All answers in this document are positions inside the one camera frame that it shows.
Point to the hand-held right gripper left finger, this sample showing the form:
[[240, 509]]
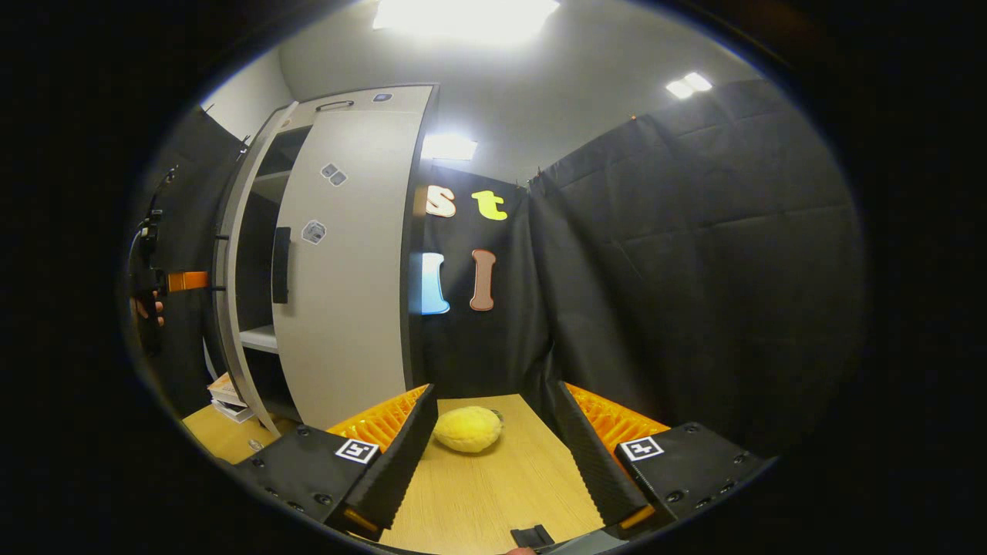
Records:
[[401, 470]]

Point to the black backdrop cloth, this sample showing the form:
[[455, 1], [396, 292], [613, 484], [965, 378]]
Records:
[[694, 270]]

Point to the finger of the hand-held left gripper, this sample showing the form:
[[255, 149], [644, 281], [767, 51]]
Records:
[[189, 280]]

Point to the large ceiling light panel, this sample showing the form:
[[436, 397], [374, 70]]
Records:
[[463, 17]]

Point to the grey cabinet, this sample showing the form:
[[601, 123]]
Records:
[[409, 99]]

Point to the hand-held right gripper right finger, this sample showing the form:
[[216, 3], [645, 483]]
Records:
[[590, 462]]

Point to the grey cabinet door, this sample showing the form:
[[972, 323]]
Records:
[[355, 270]]

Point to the yellow plush toy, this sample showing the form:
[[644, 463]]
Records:
[[468, 429]]

